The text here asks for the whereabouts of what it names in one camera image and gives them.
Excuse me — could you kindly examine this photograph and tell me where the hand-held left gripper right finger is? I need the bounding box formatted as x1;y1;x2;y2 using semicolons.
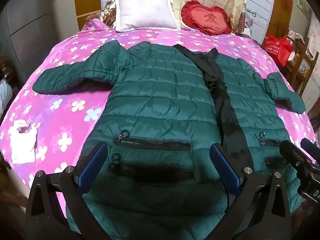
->
209;142;292;240

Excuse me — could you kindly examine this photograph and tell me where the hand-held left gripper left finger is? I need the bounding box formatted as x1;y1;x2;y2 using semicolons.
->
25;141;110;240

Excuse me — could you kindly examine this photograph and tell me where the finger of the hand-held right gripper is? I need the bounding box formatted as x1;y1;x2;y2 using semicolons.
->
279;140;313;173
301;137;320;161

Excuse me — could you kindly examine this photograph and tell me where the dark green puffer jacket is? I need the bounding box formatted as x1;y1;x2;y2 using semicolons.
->
32;40;307;225

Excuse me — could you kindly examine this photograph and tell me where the pink floral bed sheet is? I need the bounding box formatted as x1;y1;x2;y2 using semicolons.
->
0;19;319;215

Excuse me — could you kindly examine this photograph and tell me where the wooden chair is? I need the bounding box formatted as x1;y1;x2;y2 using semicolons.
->
284;36;319;95

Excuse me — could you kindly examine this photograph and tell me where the red shopping bag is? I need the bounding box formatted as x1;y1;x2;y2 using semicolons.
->
265;34;293;67

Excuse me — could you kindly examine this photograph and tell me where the red heart-shaped cushion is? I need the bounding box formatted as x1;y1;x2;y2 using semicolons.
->
181;0;232;35

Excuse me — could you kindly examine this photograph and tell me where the brown floral pillow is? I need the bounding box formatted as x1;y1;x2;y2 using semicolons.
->
86;1;118;29

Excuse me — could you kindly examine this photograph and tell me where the grey wardrobe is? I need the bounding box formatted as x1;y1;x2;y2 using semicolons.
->
5;0;102;83

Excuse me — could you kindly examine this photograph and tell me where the white pillow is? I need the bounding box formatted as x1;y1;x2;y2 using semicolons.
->
114;0;182;32

